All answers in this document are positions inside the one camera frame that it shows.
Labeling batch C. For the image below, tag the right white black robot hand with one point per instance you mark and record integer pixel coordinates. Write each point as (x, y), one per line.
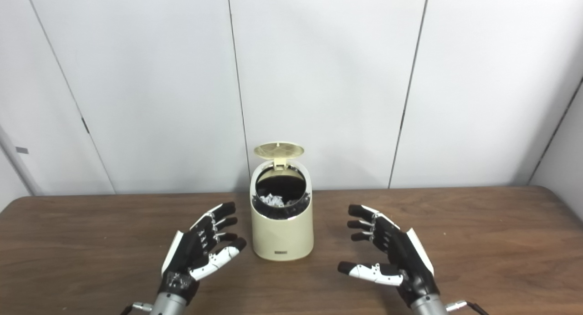
(405, 256)

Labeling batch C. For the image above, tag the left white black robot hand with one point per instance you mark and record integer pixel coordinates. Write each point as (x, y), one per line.
(189, 256)

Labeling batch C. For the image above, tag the cream-colored desktop bin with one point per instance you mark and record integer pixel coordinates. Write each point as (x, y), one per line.
(282, 235)

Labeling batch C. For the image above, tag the cream round bin lid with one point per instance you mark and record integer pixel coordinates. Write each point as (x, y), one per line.
(278, 151)

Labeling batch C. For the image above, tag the small grey wall tag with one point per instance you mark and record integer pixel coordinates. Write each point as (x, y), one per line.
(22, 150)

